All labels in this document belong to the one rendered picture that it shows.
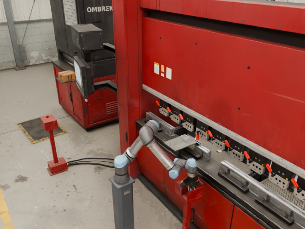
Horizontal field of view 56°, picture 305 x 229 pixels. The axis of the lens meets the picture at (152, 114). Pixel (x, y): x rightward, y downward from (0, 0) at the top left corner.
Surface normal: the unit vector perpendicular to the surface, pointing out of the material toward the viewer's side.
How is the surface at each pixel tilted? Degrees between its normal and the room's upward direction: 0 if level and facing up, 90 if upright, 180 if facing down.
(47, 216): 0
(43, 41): 90
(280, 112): 90
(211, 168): 0
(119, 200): 90
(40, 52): 90
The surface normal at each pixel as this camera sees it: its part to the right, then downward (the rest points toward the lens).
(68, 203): 0.00, -0.90
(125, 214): 0.58, 0.36
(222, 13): -0.83, 0.25
